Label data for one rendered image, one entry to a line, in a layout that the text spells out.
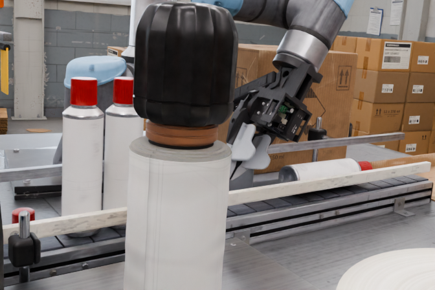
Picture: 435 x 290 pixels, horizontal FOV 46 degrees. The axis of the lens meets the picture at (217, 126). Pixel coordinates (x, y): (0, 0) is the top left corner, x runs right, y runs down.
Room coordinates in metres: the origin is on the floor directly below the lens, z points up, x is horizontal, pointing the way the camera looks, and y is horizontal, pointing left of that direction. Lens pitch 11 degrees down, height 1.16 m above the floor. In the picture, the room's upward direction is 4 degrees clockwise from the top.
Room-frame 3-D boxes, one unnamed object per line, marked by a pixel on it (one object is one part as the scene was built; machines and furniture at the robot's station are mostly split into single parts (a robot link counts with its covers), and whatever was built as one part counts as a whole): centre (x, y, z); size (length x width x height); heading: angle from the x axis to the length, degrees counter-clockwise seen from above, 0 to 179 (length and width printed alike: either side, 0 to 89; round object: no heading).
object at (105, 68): (1.04, 0.25, 1.02); 0.13 x 0.12 x 0.14; 140
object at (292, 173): (0.93, -0.21, 0.91); 0.20 x 0.05 x 0.05; 124
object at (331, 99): (1.26, -0.13, 0.99); 0.30 x 0.24 x 0.27; 124
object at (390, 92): (4.70, -1.50, 0.57); 1.20 x 0.85 x 1.14; 119
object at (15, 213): (0.75, 0.29, 0.85); 0.03 x 0.03 x 0.03
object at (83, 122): (0.66, 0.17, 0.98); 0.05 x 0.05 x 0.20
